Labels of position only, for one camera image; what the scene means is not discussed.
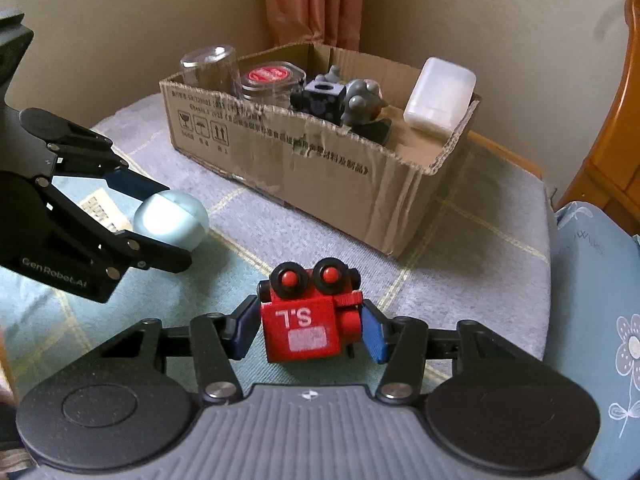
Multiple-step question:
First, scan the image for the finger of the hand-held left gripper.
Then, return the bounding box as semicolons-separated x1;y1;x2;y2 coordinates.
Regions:
50;157;174;197
75;199;194;282

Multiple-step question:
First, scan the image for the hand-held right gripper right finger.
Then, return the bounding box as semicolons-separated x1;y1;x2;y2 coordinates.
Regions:
357;300;538;405

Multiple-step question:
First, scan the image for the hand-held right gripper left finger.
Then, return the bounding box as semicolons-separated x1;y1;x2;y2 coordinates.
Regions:
102;295;264;405

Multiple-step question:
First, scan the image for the mint green round device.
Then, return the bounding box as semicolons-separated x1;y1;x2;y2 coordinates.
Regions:
132;191;210;251

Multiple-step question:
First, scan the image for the red wooden toy train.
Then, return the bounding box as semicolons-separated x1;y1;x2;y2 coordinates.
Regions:
257;256;368;365

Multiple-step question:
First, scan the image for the cardboard box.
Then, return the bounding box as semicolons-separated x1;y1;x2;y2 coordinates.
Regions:
159;42;482;259

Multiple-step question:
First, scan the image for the dark blue wooden toy block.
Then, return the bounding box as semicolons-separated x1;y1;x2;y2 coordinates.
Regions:
291;79;348;123

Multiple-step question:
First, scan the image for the grey elephant figurine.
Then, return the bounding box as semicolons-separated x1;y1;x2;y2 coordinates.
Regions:
325;65;391;128

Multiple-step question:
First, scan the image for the white bottle with green label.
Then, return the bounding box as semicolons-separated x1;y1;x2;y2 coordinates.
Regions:
403;56;477;136

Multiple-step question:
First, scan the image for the checked table cloth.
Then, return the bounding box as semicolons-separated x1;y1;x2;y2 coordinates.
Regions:
0;92;553;401

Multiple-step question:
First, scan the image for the clear jar with red lid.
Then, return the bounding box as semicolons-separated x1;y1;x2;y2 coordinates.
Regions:
232;60;307;111

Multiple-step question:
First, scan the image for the blue floral cushion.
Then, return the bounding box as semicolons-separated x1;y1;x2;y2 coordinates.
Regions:
542;201;640;480

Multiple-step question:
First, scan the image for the round wooden table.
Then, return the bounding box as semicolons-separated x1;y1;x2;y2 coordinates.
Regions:
467;130;545;181

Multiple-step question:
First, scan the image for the pink curtain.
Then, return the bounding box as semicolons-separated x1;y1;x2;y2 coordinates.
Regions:
263;0;368;51

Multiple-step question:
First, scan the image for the wooden chair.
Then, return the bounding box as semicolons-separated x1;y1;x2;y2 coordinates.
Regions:
567;0;640;236

